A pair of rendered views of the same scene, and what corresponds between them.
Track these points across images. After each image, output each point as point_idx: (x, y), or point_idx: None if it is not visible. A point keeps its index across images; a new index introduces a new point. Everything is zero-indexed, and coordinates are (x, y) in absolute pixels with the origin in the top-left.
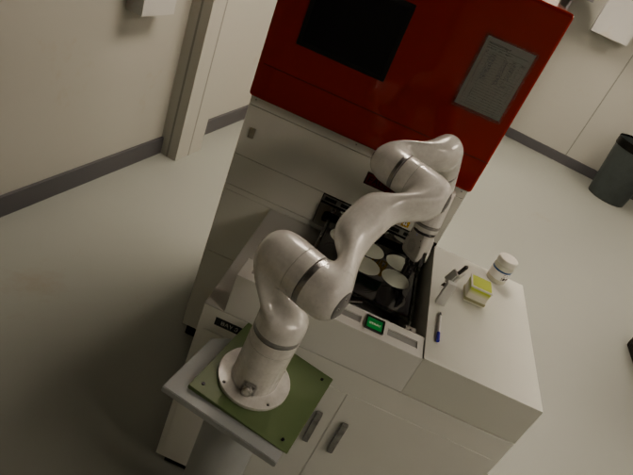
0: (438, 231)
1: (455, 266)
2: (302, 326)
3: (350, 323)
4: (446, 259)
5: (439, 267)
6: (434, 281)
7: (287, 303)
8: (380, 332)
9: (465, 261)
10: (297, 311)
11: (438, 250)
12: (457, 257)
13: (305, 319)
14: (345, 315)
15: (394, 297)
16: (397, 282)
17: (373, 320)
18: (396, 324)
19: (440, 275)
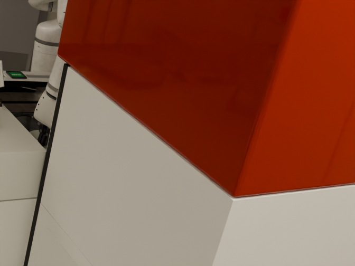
0: (47, 84)
1: (7, 139)
2: (39, 24)
3: (28, 72)
4: (21, 141)
5: (19, 130)
6: (10, 115)
7: (54, 19)
8: (8, 70)
9: (1, 150)
10: (48, 21)
11: (38, 147)
12: (13, 150)
13: (42, 25)
14: (37, 76)
15: (27, 123)
16: (38, 135)
17: (19, 75)
18: (4, 79)
19: (10, 122)
